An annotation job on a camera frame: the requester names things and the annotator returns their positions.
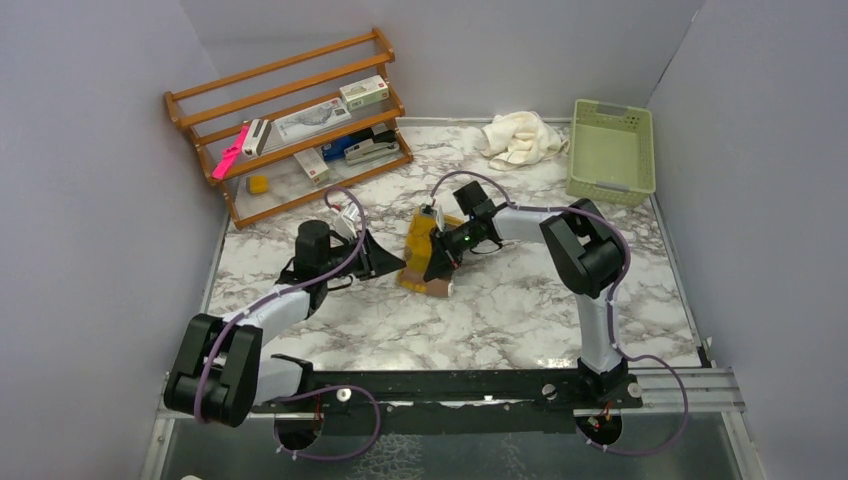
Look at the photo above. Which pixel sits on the pink plastic tool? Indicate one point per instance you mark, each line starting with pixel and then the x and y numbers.
pixel 230 155

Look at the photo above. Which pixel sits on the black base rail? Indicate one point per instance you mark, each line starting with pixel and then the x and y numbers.
pixel 451 401

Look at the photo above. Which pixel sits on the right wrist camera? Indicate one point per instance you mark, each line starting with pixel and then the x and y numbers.
pixel 429 217

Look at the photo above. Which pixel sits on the small white red box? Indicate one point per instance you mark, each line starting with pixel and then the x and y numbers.
pixel 313 164

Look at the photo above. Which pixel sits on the cream white towel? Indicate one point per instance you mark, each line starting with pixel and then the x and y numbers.
pixel 520 139

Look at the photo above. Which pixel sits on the blue stapler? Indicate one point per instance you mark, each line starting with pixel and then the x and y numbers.
pixel 335 149

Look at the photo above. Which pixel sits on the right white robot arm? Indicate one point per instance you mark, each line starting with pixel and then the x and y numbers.
pixel 587 253

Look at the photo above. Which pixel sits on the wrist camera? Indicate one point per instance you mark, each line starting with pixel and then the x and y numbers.
pixel 347 222
pixel 429 217

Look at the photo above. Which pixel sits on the white silver device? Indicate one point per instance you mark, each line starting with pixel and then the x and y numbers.
pixel 256 138

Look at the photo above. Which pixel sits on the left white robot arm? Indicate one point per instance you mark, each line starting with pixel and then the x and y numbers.
pixel 218 374

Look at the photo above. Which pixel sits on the yellow sponge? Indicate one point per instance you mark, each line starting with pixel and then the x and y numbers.
pixel 257 184

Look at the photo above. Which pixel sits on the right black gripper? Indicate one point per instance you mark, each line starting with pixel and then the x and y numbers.
pixel 442 260

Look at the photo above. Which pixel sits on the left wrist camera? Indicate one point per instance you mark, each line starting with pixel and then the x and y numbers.
pixel 347 222

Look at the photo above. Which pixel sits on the long white flat box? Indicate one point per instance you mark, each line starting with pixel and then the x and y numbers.
pixel 311 121

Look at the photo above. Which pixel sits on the orange wooden rack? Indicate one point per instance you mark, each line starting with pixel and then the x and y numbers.
pixel 317 76

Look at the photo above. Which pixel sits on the green plastic basket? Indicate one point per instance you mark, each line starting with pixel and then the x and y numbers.
pixel 611 157

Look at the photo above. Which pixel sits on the grey white stapler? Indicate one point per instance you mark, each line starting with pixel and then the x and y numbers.
pixel 379 146

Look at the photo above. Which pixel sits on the white green box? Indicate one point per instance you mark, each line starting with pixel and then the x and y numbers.
pixel 364 92

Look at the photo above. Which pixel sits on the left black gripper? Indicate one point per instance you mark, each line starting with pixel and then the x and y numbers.
pixel 374 260

